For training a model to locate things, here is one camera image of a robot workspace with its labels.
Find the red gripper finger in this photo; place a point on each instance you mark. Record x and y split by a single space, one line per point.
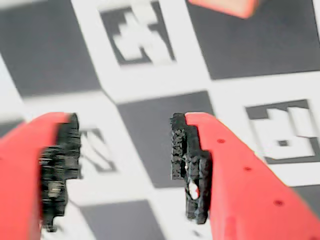
245 190
20 175

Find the red cube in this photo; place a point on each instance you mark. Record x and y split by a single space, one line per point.
225 6

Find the black white marker checkerboard mat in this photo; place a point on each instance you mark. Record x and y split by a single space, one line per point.
155 130

